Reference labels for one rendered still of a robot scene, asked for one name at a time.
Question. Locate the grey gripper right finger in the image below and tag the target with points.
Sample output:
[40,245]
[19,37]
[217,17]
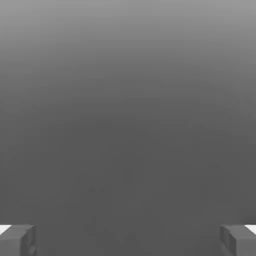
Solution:
[240,242]

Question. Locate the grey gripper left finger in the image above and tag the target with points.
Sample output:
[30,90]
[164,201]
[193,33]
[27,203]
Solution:
[16,242]

